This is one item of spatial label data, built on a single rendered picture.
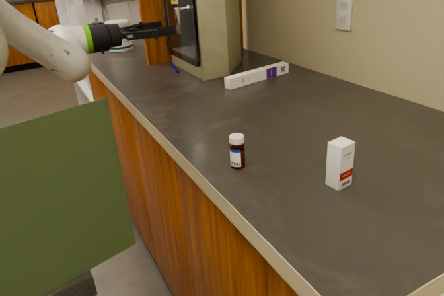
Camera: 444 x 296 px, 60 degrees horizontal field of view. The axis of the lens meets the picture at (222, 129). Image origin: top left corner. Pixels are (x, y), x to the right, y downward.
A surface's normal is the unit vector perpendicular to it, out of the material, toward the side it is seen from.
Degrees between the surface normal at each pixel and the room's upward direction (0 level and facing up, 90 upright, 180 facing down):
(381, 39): 90
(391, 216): 0
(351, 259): 0
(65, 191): 90
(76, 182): 90
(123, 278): 0
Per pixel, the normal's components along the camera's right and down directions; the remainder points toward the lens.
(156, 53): 0.47, 0.34
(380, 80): -0.88, 0.25
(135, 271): -0.06, -0.91
